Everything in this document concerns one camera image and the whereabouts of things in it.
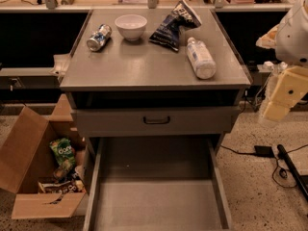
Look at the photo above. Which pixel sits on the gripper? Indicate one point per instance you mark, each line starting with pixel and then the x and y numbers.
pixel 293 39

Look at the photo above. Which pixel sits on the clear plastic water bottle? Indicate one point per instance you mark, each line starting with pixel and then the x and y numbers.
pixel 200 58

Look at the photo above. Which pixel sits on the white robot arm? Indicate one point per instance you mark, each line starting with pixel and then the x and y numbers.
pixel 289 39

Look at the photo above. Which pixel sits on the grey drawer cabinet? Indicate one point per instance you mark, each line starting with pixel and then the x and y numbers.
pixel 141 74

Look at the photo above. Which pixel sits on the open grey bottom drawer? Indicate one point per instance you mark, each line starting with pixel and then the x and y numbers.
pixel 166 183

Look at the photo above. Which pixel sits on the black power adapter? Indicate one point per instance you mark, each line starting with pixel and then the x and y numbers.
pixel 263 151

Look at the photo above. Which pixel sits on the black floor bar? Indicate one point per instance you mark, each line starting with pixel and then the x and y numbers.
pixel 301 180

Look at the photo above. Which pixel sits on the white charger plug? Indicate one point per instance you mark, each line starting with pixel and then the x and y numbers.
pixel 268 65

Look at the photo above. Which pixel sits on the dark blue chip bag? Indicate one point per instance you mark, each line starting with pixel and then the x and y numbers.
pixel 168 33

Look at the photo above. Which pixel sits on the white ceramic bowl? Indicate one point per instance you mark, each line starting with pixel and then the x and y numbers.
pixel 131 26

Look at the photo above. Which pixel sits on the silver blue soda can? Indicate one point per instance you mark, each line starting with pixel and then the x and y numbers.
pixel 99 38

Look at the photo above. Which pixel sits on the dark snack packet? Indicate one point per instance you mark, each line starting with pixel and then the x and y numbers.
pixel 72 186

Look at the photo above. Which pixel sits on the green snack bag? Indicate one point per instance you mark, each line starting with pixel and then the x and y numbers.
pixel 64 154

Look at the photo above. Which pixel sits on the open cardboard box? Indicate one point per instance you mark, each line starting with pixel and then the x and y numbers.
pixel 26 159

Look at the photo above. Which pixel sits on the grey drawer with black handle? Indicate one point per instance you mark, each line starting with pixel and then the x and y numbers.
pixel 154 121

